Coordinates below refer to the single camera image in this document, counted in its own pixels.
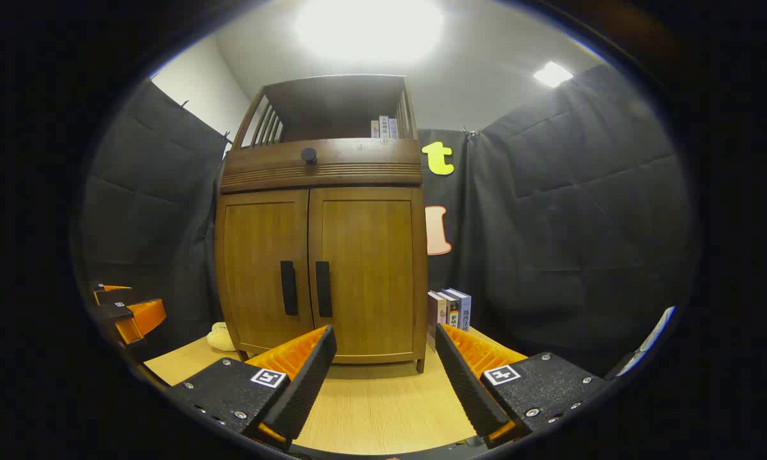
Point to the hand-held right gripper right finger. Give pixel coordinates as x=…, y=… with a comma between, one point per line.
x=463, y=383

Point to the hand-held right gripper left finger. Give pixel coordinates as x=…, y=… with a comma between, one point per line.
x=306, y=383

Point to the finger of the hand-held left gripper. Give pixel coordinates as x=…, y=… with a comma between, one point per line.
x=144, y=314
x=112, y=297

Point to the wooden shoe cabinet door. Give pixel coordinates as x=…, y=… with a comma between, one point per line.
x=258, y=255
x=370, y=255

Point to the wooden double-door shoe cabinet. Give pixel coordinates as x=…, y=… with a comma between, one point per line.
x=332, y=102

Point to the grey blue book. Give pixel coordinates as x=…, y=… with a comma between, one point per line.
x=465, y=310

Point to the dark cover book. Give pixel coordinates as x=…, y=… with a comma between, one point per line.
x=452, y=310

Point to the pale yellow plush toy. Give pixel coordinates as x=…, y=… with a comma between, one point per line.
x=220, y=337

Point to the black round drawer knob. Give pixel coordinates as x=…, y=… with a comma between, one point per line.
x=309, y=155

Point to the thin tan book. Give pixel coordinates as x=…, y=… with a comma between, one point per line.
x=375, y=130

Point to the small ceiling light panel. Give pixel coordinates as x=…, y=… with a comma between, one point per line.
x=553, y=74

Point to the large ceiling light panel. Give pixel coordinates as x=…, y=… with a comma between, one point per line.
x=370, y=29

